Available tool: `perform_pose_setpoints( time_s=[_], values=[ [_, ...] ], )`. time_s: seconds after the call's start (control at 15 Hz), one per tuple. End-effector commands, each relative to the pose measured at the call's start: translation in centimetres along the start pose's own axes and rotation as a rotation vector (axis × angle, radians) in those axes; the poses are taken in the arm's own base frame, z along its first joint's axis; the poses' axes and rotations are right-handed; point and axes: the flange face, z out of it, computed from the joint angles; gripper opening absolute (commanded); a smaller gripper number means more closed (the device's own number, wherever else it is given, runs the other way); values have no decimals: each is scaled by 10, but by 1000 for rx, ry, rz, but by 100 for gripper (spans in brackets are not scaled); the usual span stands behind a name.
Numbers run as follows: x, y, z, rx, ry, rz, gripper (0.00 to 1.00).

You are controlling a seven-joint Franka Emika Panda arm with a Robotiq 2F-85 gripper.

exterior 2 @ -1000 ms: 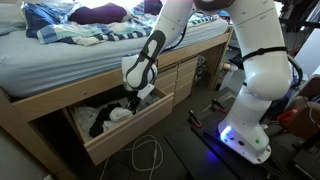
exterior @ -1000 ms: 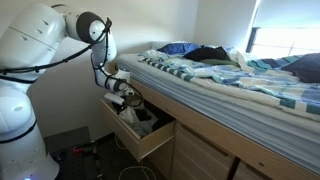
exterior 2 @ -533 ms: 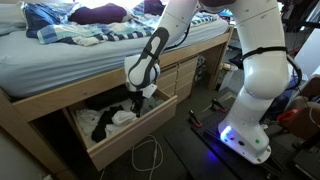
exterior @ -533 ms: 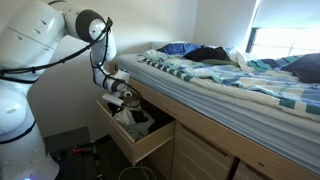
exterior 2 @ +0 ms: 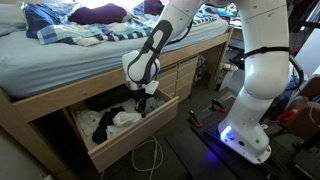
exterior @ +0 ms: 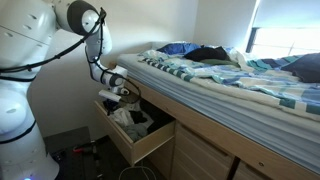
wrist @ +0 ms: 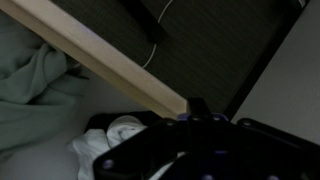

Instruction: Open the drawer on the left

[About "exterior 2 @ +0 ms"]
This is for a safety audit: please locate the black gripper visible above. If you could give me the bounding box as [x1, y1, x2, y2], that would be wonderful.
[130, 83, 150, 118]

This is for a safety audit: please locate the large wooden bed drawer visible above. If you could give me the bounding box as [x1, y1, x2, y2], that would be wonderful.
[63, 87, 180, 173]

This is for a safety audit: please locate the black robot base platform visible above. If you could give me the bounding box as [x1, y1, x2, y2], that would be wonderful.
[164, 88, 301, 180]

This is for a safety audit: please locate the narrow wooden drawer stack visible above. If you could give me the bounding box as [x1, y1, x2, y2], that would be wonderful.
[155, 64, 180, 98]
[174, 54, 200, 103]

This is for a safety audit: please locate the grey-green garment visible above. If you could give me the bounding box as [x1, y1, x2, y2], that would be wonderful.
[145, 95, 167, 112]

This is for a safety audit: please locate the white garment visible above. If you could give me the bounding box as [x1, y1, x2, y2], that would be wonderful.
[112, 111, 143, 128]

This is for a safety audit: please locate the dark folded clothing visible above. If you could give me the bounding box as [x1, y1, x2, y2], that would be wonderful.
[85, 84, 134, 113]

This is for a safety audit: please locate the black garment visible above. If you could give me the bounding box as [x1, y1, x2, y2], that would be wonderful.
[92, 105, 126, 145]

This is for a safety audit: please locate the white crumpled shirt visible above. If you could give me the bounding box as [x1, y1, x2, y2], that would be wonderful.
[74, 109, 104, 138]

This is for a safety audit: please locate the red black clamp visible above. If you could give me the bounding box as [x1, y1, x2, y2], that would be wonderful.
[188, 109, 203, 129]
[210, 98, 228, 114]

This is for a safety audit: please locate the blue white striped blanket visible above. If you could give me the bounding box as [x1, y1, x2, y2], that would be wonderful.
[21, 0, 231, 48]

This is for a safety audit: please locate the small purple garment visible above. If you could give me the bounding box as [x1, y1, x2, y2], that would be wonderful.
[143, 0, 166, 17]

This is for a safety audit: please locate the large purple garment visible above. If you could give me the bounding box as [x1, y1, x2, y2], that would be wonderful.
[68, 3, 128, 26]

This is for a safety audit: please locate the mattress with light blue sheet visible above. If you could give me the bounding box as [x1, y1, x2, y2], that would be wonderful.
[0, 18, 229, 99]

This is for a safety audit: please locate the teal cloth item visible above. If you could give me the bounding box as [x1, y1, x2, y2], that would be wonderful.
[216, 6, 239, 18]

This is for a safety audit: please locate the red tool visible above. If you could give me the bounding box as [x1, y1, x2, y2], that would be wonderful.
[276, 105, 303, 125]

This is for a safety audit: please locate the brown cardboard box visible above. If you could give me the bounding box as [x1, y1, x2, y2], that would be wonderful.
[288, 74, 320, 141]

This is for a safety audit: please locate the white board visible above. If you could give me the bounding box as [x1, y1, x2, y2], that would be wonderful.
[293, 28, 320, 79]

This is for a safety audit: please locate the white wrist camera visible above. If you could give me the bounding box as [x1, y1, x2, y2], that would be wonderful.
[145, 79, 160, 96]

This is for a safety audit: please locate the white cable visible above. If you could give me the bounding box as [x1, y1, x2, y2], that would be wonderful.
[131, 134, 165, 173]

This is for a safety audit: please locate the wooden bed frame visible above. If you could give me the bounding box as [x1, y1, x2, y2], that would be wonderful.
[0, 26, 234, 180]

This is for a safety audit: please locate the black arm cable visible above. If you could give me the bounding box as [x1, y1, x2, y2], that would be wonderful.
[243, 46, 305, 91]

